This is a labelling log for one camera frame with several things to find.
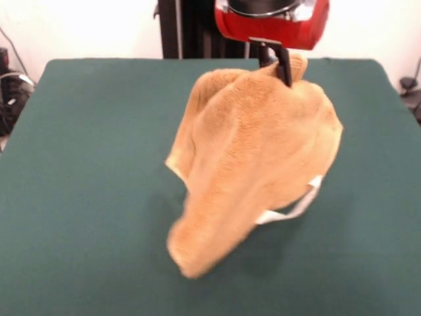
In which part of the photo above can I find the tan terry towel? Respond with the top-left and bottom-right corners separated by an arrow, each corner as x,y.
164,54 -> 345,280

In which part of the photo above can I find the black rounded floor base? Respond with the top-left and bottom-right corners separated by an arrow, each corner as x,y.
0,67 -> 36,136
399,76 -> 421,124

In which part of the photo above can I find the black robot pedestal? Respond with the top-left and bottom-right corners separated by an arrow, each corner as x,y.
157,0 -> 264,60

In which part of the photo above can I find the dark green table cloth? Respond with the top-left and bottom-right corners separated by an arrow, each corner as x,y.
0,57 -> 421,316

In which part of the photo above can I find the grey cable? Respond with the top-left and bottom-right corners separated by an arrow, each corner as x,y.
0,26 -> 36,87

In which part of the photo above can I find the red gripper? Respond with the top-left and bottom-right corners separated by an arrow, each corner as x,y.
214,0 -> 330,88

